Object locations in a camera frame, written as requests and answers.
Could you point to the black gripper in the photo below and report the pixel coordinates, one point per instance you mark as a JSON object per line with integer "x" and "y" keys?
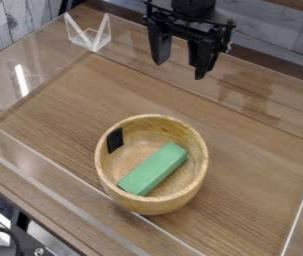
{"x": 194, "y": 21}

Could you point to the green rectangular block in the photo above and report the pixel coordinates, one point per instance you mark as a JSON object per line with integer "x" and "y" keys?
{"x": 150, "y": 173}

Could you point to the round wooden bowl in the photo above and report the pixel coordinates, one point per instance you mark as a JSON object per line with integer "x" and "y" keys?
{"x": 146, "y": 133}

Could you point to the clear acrylic corner bracket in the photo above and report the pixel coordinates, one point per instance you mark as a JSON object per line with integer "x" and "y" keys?
{"x": 90, "y": 39}

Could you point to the clear acrylic front wall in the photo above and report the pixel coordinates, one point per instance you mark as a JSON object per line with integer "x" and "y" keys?
{"x": 75, "y": 210}

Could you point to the black table leg bracket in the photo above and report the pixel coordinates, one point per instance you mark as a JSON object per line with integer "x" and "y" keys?
{"x": 30, "y": 245}

